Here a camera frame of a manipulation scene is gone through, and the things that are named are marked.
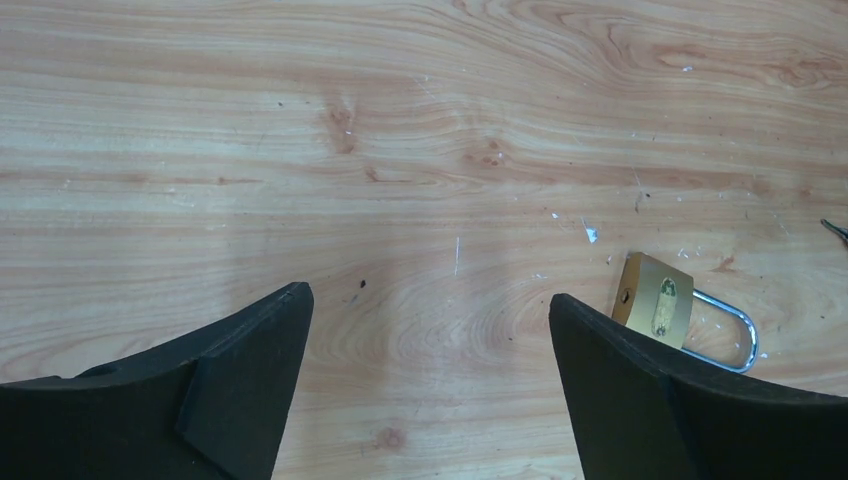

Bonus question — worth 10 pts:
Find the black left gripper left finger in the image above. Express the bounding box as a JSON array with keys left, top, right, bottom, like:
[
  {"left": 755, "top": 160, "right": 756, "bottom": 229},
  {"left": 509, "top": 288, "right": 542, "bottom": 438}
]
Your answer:
[{"left": 1, "top": 282, "right": 314, "bottom": 479}]

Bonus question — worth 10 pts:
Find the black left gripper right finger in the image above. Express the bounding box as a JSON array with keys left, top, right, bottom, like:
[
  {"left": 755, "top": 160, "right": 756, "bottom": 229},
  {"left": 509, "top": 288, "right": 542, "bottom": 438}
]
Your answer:
[{"left": 549, "top": 294, "right": 847, "bottom": 479}]

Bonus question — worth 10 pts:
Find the black-headed key bunch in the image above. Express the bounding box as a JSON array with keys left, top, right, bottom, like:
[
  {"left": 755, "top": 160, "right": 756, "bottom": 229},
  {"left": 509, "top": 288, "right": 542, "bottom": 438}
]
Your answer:
[{"left": 820, "top": 219, "right": 848, "bottom": 245}]

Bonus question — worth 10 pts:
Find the brass padlock steel shackle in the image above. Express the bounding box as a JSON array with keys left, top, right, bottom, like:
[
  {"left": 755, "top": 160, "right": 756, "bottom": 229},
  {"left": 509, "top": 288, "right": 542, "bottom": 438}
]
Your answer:
[{"left": 611, "top": 252, "right": 760, "bottom": 374}]

